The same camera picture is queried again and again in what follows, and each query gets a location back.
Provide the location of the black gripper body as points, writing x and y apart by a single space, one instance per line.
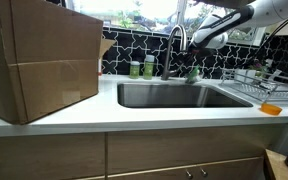
196 56

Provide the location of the small orange bowl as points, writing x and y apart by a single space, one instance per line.
270 109

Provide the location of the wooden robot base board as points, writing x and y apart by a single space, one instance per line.
274 166

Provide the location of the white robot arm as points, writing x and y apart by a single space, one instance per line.
212 33

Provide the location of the tall green soap bottle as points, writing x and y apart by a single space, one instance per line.
148 67

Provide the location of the short green soap bottle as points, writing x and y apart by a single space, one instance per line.
134 69

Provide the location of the stainless steel sink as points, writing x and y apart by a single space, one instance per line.
143 95

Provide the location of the metal dish rack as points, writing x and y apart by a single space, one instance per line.
268 88

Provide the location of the wooden cabinet drawer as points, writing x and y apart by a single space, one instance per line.
151 149

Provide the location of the brown cardboard box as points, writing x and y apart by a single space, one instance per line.
48 58

